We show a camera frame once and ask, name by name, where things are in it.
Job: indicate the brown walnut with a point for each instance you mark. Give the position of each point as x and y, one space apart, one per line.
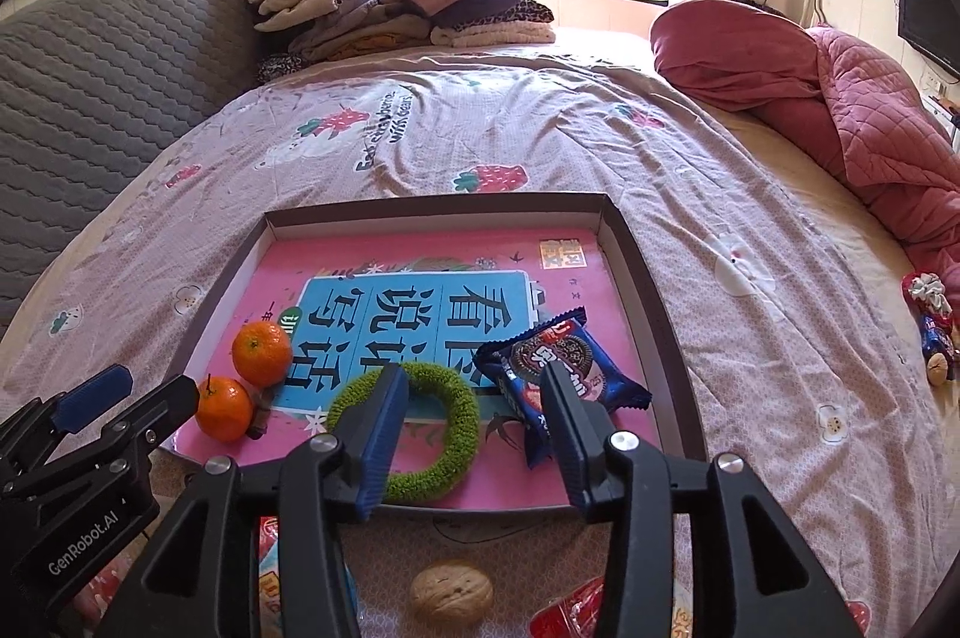
450 593

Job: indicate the pink quilted blanket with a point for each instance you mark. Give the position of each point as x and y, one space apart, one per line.
825 90

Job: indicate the cream folded garment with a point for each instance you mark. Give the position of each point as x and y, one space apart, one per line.
487 35

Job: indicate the olive folded garment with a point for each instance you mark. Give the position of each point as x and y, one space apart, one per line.
367 38

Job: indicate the shallow brown cardboard box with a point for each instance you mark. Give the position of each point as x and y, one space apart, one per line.
645 308

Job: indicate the beige bed sheet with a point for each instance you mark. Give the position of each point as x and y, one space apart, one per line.
825 210

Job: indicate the small blue packet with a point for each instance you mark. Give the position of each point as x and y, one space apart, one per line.
937 330

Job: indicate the small walnut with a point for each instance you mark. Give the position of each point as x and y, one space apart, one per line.
937 372

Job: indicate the leopard print garment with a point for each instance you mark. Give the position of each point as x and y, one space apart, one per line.
529 14

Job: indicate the grey quilted headboard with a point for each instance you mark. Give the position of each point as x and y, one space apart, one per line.
97 83

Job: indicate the pink and blue book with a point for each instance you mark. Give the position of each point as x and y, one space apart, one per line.
420 263

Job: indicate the blue cookie packet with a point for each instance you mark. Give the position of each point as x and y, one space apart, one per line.
592 375

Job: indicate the toy egg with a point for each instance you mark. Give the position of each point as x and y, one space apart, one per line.
570 612
270 578

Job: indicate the orange tangerine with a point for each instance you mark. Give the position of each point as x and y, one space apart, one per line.
261 351
223 411

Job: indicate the red and white scrunchie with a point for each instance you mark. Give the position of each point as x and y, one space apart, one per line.
928 291

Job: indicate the black television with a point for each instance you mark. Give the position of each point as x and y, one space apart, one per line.
926 19

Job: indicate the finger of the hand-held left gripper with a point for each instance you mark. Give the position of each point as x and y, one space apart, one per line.
161 405
94 394

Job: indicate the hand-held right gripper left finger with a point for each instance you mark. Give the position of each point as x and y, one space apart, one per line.
379 435

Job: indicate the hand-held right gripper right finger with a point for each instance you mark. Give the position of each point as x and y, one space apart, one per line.
562 435

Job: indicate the dark bag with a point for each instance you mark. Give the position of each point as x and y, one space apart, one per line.
754 2

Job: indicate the green fuzzy scrunchie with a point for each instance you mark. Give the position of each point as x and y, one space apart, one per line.
450 450

